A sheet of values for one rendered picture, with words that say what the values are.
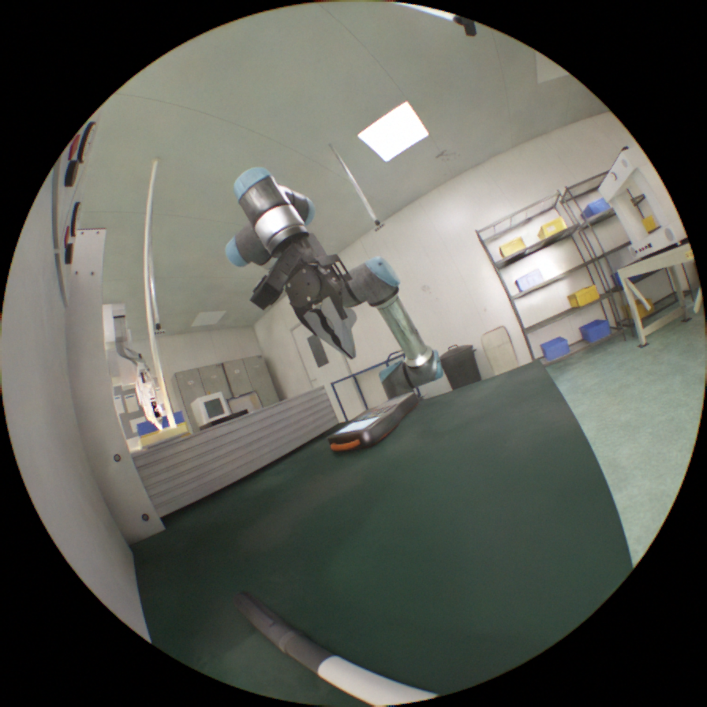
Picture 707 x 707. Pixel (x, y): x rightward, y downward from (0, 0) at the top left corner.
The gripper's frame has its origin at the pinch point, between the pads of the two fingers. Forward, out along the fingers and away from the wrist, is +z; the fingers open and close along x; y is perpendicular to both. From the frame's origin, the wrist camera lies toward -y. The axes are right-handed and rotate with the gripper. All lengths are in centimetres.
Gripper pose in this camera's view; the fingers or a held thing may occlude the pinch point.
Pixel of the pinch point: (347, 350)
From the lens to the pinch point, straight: 38.7
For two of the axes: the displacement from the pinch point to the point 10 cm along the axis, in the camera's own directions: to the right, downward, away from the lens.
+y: 4.8, -4.1, 7.7
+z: 5.2, 8.5, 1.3
